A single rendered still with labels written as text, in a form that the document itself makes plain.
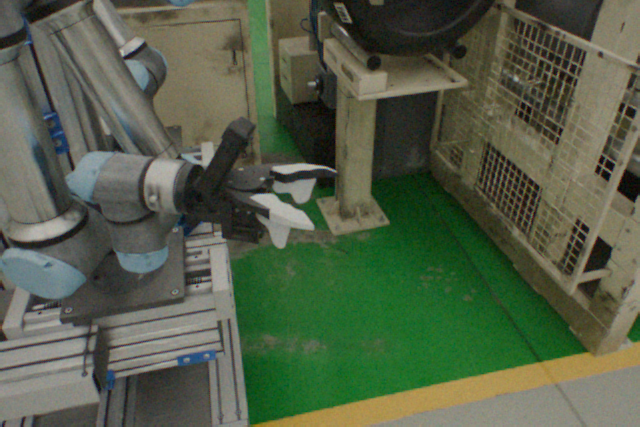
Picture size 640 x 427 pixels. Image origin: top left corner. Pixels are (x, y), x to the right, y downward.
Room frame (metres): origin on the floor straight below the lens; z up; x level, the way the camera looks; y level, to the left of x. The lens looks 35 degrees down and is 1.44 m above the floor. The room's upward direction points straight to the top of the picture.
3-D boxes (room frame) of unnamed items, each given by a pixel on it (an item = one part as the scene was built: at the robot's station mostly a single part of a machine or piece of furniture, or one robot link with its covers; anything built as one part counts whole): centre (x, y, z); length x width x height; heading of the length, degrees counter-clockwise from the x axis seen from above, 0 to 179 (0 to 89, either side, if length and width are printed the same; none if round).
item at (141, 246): (0.61, 0.28, 0.94); 0.11 x 0.08 x 0.11; 168
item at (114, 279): (0.75, 0.40, 0.77); 0.15 x 0.15 x 0.10
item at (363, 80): (1.57, -0.10, 0.83); 0.36 x 0.09 x 0.06; 17
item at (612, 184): (1.49, -0.61, 0.65); 0.90 x 0.02 x 0.70; 17
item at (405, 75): (1.62, -0.23, 0.80); 0.37 x 0.36 x 0.02; 107
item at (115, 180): (0.59, 0.28, 1.04); 0.11 x 0.08 x 0.09; 78
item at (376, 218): (1.85, -0.14, 0.02); 0.27 x 0.27 x 0.04; 17
